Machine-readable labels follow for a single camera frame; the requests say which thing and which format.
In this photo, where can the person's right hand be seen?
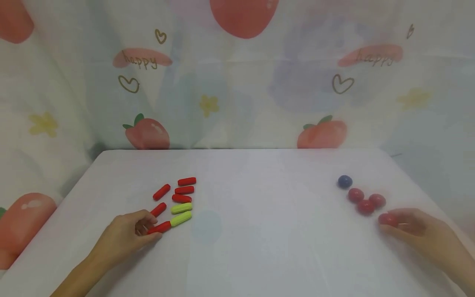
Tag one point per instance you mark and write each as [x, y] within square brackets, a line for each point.
[426, 235]

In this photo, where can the person's left hand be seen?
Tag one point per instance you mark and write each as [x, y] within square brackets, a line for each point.
[118, 239]

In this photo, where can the person's right fingers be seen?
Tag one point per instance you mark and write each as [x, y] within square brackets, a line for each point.
[410, 226]

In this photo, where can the person's right thumb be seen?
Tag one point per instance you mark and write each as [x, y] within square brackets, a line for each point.
[393, 232]

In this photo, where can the person's right index finger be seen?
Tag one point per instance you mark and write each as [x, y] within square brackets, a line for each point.
[406, 212]

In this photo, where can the person's left fingers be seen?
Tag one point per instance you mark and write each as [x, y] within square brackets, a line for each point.
[142, 227]

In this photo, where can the person's left thumb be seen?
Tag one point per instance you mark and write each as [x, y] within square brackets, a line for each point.
[150, 239]

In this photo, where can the person's left index finger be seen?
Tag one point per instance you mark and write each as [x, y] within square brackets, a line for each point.
[143, 214]

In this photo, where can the red ball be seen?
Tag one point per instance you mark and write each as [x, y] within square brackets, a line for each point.
[377, 200]
[387, 219]
[366, 207]
[356, 195]

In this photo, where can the red stick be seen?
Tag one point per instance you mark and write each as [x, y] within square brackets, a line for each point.
[186, 181]
[182, 198]
[159, 209]
[160, 227]
[161, 192]
[184, 190]

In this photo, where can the person's left forearm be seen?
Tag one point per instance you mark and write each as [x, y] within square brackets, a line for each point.
[79, 278]

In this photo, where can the person's right forearm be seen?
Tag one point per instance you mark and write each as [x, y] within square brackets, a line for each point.
[462, 264]

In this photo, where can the yellow-green stick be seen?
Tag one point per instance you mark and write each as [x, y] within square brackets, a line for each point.
[181, 218]
[181, 208]

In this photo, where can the blue ball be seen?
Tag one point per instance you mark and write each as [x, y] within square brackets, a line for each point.
[344, 181]

